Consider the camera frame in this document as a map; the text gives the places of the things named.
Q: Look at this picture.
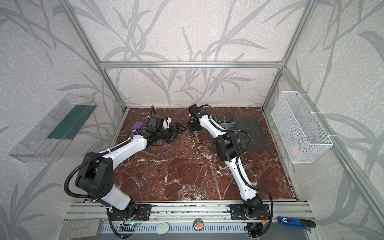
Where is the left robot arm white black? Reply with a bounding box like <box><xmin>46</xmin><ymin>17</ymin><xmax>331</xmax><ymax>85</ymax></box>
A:
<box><xmin>75</xmin><ymin>123</ymin><xmax>187</xmax><ymax>212</ymax></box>

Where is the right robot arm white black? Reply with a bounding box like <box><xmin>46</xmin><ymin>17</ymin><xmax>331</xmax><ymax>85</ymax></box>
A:
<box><xmin>188</xmin><ymin>114</ymin><xmax>263</xmax><ymax>220</ymax></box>

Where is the brass wing nut upper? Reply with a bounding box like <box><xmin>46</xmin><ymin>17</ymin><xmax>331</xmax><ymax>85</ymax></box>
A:
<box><xmin>192</xmin><ymin>134</ymin><xmax>200</xmax><ymax>144</ymax></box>

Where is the purple pink spatula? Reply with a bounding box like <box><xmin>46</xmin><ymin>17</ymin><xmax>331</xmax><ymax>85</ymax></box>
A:
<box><xmin>131</xmin><ymin>121</ymin><xmax>144</xmax><ymax>131</ymax></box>

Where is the clear compartment organizer box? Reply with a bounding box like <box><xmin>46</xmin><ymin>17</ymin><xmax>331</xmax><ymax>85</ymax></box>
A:
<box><xmin>209</xmin><ymin>115</ymin><xmax>272</xmax><ymax>157</ymax></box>

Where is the white oval puck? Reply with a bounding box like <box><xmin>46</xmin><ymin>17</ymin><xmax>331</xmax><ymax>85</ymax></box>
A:
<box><xmin>156</xmin><ymin>223</ymin><xmax>170</xmax><ymax>235</ymax></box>

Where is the round red sticker button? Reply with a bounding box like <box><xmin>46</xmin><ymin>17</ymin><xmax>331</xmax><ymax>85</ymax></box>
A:
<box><xmin>193</xmin><ymin>219</ymin><xmax>204</xmax><ymax>232</ymax></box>

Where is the grey flat plate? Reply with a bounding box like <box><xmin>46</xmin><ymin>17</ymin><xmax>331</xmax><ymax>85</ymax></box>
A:
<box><xmin>59</xmin><ymin>219</ymin><xmax>103</xmax><ymax>240</ymax></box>

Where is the blue black handheld tool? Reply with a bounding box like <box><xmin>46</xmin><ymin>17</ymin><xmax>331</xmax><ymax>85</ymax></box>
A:
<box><xmin>277</xmin><ymin>217</ymin><xmax>316</xmax><ymax>230</ymax></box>

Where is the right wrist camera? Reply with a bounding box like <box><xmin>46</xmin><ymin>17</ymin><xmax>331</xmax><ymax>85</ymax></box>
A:
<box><xmin>188</xmin><ymin>104</ymin><xmax>207</xmax><ymax>119</ymax></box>

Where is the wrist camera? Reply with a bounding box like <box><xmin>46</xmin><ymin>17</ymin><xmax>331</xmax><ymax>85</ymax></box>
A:
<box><xmin>188</xmin><ymin>104</ymin><xmax>207</xmax><ymax>119</ymax></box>
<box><xmin>146</xmin><ymin>115</ymin><xmax>172</xmax><ymax>133</ymax></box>

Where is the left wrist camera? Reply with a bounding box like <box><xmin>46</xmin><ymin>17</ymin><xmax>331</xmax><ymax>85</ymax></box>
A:
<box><xmin>146</xmin><ymin>115</ymin><xmax>172</xmax><ymax>133</ymax></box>

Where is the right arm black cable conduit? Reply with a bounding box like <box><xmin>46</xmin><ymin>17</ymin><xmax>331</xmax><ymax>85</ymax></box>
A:
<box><xmin>197</xmin><ymin>104</ymin><xmax>274</xmax><ymax>229</ymax></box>

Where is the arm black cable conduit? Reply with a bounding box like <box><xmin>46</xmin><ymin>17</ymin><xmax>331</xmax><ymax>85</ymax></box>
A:
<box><xmin>63</xmin><ymin>137</ymin><xmax>133</xmax><ymax>199</ymax></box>
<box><xmin>197</xmin><ymin>104</ymin><xmax>274</xmax><ymax>229</ymax></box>

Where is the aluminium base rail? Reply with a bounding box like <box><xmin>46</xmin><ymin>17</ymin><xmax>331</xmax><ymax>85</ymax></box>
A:
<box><xmin>56</xmin><ymin>200</ymin><xmax>315</xmax><ymax>239</ymax></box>

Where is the aluminium frame crossbar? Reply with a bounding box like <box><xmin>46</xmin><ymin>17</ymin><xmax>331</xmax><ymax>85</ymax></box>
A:
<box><xmin>100</xmin><ymin>61</ymin><xmax>283</xmax><ymax>69</ymax></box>

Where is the white wire mesh basket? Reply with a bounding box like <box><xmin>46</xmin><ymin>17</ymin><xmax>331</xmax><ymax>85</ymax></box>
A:
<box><xmin>272</xmin><ymin>91</ymin><xmax>334</xmax><ymax>164</ymax></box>

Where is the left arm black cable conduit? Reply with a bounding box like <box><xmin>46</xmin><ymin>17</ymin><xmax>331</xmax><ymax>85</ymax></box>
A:
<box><xmin>63</xmin><ymin>137</ymin><xmax>133</xmax><ymax>199</ymax></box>

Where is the clear wall tray green mat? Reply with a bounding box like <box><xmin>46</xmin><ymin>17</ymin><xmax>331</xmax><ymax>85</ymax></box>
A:
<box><xmin>9</xmin><ymin>94</ymin><xmax>98</xmax><ymax>163</ymax></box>

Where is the aluminium frame post left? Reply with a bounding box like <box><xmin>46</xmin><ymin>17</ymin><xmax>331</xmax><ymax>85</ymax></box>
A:
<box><xmin>59</xmin><ymin>0</ymin><xmax>127</xmax><ymax>111</ymax></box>

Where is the aluminium frame post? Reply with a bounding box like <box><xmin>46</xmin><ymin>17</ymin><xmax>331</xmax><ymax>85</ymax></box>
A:
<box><xmin>262</xmin><ymin>0</ymin><xmax>319</xmax><ymax>111</ymax></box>
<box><xmin>59</xmin><ymin>0</ymin><xmax>127</xmax><ymax>111</ymax></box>

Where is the aluminium frame post right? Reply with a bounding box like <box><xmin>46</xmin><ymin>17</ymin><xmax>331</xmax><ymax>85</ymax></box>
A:
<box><xmin>262</xmin><ymin>0</ymin><xmax>319</xmax><ymax>111</ymax></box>

